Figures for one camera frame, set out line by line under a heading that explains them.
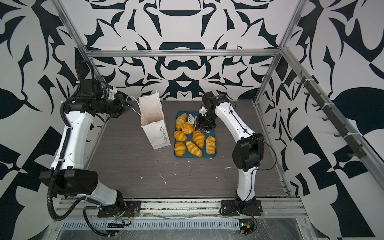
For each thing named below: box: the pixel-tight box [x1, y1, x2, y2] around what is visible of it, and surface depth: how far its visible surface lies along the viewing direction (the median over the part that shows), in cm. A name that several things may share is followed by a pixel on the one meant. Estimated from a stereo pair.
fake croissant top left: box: [175, 113, 187, 130], surface depth 106 cm
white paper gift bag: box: [139, 89, 171, 150], surface depth 87 cm
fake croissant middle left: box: [174, 130, 187, 142], surface depth 98 cm
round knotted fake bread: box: [181, 122, 194, 134], surface depth 101 cm
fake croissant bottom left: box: [174, 141, 186, 157], surface depth 93 cm
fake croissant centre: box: [192, 130, 205, 149], surface depth 96 cm
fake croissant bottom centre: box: [186, 140, 203, 158], surface depth 93 cm
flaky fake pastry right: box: [205, 136, 217, 155], surface depth 94 cm
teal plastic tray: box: [174, 110, 217, 158], surface depth 96 cm
